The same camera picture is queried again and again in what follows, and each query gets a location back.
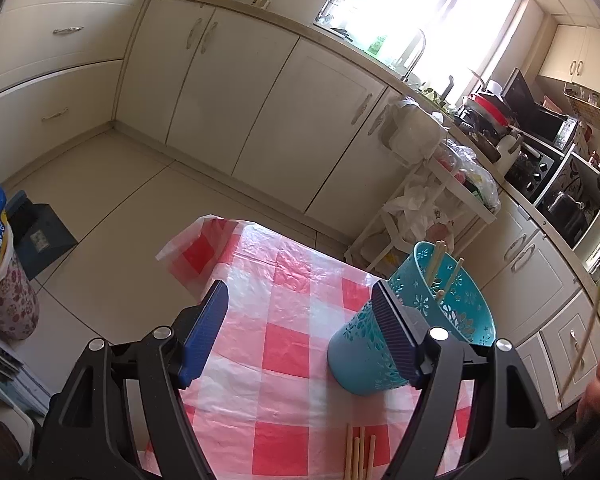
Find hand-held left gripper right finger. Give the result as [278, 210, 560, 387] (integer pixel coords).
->
[371, 280, 568, 480]

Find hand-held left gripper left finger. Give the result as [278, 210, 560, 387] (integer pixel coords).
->
[42, 280, 229, 480]

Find teal perforated bucket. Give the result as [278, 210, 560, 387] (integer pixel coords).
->
[326, 241, 498, 395]

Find bundle of wooden chopsticks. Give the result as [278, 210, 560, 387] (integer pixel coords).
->
[344, 424, 378, 480]

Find black glass oven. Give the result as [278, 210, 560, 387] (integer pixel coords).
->
[537, 152, 600, 248]

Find white tall appliance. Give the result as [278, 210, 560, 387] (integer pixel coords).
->
[582, 220, 600, 273]

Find red checked plastic tablecloth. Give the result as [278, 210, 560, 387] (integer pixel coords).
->
[156, 215, 473, 480]

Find black toaster oven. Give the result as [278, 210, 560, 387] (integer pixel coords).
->
[505, 142, 556, 203]

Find silver microwave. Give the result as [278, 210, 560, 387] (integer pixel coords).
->
[502, 67, 578, 151]

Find white jug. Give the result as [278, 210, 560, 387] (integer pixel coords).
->
[495, 132, 523, 163]

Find cream cabinet under ovens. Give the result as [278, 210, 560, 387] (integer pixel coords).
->
[452, 187, 600, 418]

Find white trolley rack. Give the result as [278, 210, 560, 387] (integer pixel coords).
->
[345, 145, 501, 281]

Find plastic bag with pink contents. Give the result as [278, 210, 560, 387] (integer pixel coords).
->
[384, 180, 458, 256]

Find clear plastic bags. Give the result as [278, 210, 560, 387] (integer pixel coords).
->
[432, 142, 501, 211]

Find stack of pots and bowls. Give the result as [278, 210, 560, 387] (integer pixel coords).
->
[455, 87, 513, 161]

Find dark blue dustpan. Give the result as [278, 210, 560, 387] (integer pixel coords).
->
[5, 190, 78, 281]

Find white hanging plastic bag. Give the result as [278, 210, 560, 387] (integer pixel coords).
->
[380, 100, 448, 163]

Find blue white printed bag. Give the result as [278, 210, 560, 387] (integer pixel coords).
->
[0, 167, 41, 341]

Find steel faucet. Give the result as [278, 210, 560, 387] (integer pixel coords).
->
[402, 27, 428, 83]

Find cream cabinet under window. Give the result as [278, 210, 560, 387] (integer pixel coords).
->
[112, 0, 411, 231]

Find kitchen window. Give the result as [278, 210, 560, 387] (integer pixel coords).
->
[315, 0, 528, 91]

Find cream drawer unit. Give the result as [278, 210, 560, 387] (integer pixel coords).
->
[0, 0, 148, 181]

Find white wire basket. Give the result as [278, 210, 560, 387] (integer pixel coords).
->
[562, 82, 600, 123]

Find cream upper wall cabinet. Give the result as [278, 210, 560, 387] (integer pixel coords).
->
[537, 25, 600, 93]

